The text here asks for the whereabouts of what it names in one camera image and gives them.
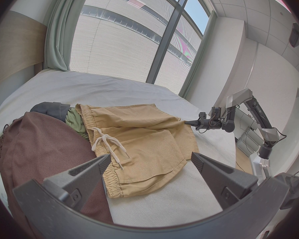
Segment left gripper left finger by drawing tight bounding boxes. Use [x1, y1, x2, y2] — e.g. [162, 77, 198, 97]
[43, 154, 112, 212]

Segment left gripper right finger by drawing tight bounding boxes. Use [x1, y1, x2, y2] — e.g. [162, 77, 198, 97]
[191, 153, 258, 212]

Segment tan shorts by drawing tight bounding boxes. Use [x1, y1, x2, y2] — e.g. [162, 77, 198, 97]
[75, 103, 199, 199]

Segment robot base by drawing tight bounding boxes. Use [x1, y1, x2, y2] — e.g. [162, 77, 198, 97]
[249, 153, 273, 182]

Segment bed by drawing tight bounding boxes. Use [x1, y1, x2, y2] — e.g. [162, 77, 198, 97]
[0, 10, 237, 233]

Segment brown shorts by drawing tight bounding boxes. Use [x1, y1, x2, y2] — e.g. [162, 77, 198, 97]
[0, 111, 114, 225]

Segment green garment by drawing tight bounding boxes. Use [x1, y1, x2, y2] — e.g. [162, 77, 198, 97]
[65, 108, 90, 140]

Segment black garment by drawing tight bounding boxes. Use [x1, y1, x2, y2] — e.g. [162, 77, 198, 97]
[30, 102, 70, 121]

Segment window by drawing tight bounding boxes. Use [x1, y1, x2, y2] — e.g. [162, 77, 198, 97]
[65, 0, 216, 96]

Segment grey-green curtain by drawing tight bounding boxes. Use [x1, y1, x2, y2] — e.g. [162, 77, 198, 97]
[44, 0, 95, 72]

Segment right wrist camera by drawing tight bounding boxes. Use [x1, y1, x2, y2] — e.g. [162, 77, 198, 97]
[210, 106, 224, 120]

